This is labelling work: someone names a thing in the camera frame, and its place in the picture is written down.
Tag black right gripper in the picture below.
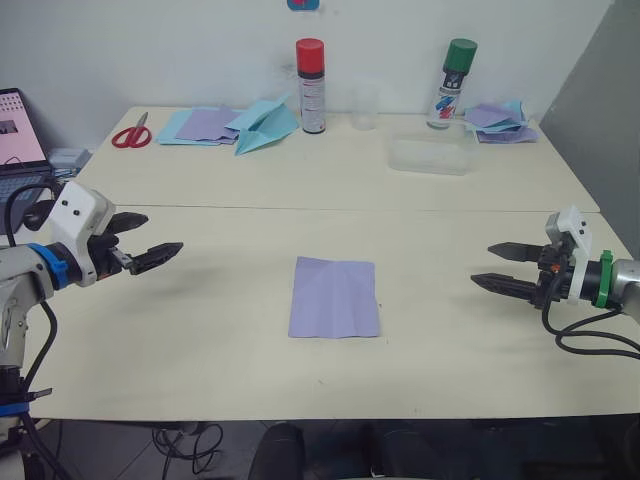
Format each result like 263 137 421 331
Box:
470 239 577 311

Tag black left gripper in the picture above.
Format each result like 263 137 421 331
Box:
86 211 185 282

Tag purple paper sheet stack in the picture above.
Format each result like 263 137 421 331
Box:
176 106 242 142

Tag light blue paper airplane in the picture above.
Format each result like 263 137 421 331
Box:
224 93 301 158

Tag flat purple paper sheet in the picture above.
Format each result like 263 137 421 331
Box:
287 256 383 340

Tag grey blue box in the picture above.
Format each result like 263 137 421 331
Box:
47 146 93 179

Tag light blue paper stack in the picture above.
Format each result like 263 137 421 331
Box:
156 105 242 148

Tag crumpled purple paper pile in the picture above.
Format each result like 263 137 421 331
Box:
463 103 542 146

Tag clear plastic container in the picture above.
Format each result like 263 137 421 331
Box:
386 124 477 178

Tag open laptop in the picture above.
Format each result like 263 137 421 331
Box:
0 87 67 237

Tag green capped spray can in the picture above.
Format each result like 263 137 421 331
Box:
425 37 479 132

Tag clear plastic cup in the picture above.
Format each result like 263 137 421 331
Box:
349 83 380 133

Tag red capped spray can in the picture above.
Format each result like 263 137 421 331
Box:
294 37 329 136

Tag dark rounded shape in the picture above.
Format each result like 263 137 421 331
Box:
247 421 307 480

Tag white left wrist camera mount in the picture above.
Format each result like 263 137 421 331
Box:
48 180 117 288

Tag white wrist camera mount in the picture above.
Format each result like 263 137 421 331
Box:
48 180 117 288
544 204 594 306

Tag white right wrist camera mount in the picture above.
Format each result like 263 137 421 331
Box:
544 204 594 306

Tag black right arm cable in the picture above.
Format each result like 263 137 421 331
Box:
541 284 640 361

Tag red handled scissors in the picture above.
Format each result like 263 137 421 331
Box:
110 111 153 150

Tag black floor cables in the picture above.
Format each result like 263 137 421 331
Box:
151 422 227 474

